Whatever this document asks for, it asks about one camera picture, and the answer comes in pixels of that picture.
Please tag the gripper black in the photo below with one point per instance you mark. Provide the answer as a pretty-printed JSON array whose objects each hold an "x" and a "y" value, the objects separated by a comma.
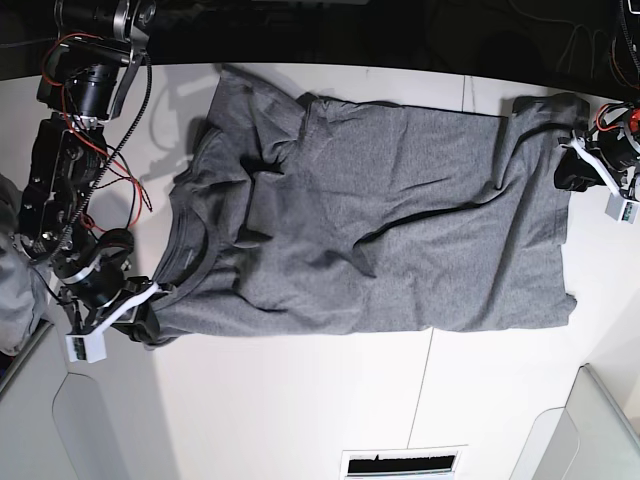
[
  {"x": 94, "y": 290},
  {"x": 612, "y": 149}
]

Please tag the grey t-shirt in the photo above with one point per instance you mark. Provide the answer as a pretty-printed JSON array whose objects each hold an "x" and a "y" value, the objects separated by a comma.
[{"x": 322, "y": 216}]

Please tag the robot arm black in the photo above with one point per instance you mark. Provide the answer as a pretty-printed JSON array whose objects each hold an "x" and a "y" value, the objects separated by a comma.
[
  {"x": 623, "y": 61},
  {"x": 85, "y": 77}
]

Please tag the grey cloth pile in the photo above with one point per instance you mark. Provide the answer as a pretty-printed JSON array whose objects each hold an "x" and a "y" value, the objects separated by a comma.
[{"x": 24, "y": 301}]

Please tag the left white bin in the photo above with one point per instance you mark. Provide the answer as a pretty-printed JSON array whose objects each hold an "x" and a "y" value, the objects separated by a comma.
[{"x": 54, "y": 424}]

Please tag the white bin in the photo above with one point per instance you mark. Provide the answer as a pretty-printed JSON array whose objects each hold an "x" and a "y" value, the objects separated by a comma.
[
  {"x": 54, "y": 424},
  {"x": 588, "y": 438}
]

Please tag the right white bin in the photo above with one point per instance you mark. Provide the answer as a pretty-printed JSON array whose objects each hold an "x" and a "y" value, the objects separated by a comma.
[{"x": 588, "y": 438}]

